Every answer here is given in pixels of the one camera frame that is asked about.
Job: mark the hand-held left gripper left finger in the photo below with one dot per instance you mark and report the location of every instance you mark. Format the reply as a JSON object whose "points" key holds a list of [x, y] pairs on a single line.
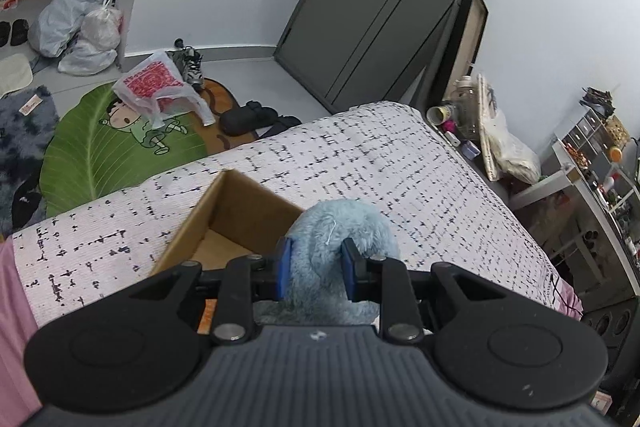
{"points": [[283, 268]]}

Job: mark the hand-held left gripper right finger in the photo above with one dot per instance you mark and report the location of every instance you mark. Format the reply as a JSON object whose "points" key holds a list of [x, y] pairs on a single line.
{"points": [[350, 271]]}

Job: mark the fluffy light blue plush toy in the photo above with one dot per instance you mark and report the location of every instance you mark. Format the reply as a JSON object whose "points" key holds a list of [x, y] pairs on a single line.
{"points": [[320, 237]]}

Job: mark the brown cardboard box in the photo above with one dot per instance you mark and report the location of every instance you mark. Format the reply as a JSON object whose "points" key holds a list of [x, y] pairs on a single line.
{"points": [[235, 212]]}

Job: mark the white black-patterned bedspread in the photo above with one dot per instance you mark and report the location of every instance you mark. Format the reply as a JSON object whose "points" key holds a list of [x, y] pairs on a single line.
{"points": [[350, 157]]}

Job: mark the black slippers pair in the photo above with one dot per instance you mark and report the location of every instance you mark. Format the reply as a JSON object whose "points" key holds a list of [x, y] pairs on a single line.
{"points": [[247, 119]]}

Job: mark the small purple box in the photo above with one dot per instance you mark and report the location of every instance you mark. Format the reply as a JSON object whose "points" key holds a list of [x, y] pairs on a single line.
{"points": [[470, 150]]}

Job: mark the orange round floor mat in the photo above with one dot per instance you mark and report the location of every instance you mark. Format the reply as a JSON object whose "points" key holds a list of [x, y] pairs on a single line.
{"points": [[225, 99]]}

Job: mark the paper cup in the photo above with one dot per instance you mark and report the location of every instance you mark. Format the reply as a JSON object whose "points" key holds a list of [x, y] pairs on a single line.
{"points": [[440, 114]]}

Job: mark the beige canvas board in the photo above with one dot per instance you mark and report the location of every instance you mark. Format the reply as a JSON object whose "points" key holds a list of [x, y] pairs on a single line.
{"points": [[487, 127]]}

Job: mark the clear water bottle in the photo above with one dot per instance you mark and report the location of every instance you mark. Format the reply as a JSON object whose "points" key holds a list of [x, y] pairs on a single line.
{"points": [[466, 107]]}

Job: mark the translucent plastic bag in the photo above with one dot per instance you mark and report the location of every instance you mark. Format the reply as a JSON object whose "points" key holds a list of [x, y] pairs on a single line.
{"points": [[517, 152]]}

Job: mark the grey sneakers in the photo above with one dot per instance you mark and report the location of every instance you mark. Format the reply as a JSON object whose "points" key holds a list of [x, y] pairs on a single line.
{"points": [[190, 64]]}

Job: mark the green leaf cartoon rug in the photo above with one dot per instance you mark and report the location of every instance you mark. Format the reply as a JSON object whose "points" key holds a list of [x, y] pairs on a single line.
{"points": [[90, 147]]}

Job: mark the white pink-printed plastic bag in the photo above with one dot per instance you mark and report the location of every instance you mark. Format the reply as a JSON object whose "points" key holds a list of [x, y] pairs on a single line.
{"points": [[150, 82]]}

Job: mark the white desk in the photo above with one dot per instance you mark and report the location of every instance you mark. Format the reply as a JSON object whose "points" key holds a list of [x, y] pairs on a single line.
{"points": [[585, 202]]}

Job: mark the grey door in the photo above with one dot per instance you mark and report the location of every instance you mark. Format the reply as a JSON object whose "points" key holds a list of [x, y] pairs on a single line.
{"points": [[370, 17]]}

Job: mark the black framed picture board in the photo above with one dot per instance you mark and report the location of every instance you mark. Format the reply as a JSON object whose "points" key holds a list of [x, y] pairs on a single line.
{"points": [[462, 42]]}

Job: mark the black crate with round holes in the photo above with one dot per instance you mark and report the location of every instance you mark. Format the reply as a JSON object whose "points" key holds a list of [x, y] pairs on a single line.
{"points": [[612, 324]]}

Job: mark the grey drawer organizer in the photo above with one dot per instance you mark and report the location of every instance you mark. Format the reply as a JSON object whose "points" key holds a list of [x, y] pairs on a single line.
{"points": [[582, 134]]}

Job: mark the pink bed sheet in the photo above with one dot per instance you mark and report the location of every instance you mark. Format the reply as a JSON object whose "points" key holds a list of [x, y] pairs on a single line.
{"points": [[15, 307]]}

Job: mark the orange ball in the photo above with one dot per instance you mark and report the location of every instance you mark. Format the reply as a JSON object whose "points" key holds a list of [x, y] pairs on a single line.
{"points": [[615, 154]]}

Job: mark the grey tie-dye shaggy rug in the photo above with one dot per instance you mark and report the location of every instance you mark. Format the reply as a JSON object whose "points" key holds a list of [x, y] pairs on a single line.
{"points": [[20, 147]]}

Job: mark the white tied garbage bag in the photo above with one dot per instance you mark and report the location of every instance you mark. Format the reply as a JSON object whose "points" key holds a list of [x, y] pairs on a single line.
{"points": [[97, 37]]}

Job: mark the wicker basket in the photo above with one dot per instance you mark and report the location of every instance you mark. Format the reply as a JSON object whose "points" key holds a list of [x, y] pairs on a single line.
{"points": [[617, 131]]}

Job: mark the white floor mat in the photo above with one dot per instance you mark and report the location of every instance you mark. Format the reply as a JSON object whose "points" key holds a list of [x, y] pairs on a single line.
{"points": [[14, 74]]}

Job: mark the grey garbage bag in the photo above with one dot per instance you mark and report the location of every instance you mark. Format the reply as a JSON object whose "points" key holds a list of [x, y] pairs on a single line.
{"points": [[65, 12]]}

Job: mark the black shoes pair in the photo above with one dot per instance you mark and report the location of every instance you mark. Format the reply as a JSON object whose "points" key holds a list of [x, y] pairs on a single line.
{"points": [[14, 33]]}

